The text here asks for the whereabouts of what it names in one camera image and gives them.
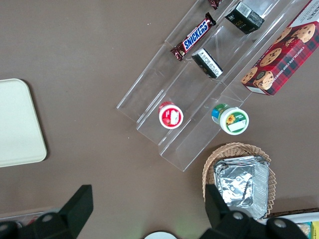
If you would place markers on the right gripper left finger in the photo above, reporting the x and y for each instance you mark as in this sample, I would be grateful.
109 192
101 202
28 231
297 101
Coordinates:
62 221

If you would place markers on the red plaid cookie box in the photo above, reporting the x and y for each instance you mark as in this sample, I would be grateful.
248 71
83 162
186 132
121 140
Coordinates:
281 57

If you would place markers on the small black box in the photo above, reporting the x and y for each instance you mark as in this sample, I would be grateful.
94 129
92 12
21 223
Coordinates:
244 17
207 63

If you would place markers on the green lidded yogurt cup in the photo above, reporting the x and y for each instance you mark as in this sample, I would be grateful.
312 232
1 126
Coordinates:
233 122

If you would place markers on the Snickers chocolate bar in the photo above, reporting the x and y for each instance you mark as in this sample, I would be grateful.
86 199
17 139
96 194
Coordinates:
214 3
193 37

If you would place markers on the aluminium foil tray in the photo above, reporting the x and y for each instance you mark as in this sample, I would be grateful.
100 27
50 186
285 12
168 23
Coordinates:
241 184

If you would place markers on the white snack bin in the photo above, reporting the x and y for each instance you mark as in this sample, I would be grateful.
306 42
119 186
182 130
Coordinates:
306 219

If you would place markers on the light wicker basket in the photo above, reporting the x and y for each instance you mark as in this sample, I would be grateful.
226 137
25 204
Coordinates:
211 159

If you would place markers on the cream plastic tray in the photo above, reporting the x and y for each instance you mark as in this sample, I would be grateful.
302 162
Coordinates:
17 124

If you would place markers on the red lidded yogurt cup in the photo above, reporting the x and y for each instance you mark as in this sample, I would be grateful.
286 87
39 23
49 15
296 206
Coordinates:
171 115

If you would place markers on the large clear cookie bag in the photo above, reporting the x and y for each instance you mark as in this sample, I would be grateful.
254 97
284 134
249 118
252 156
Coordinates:
304 229

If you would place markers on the clear acrylic step display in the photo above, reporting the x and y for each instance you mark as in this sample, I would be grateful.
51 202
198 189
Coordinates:
149 104

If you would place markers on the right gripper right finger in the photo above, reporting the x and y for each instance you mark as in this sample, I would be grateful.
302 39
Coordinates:
229 226

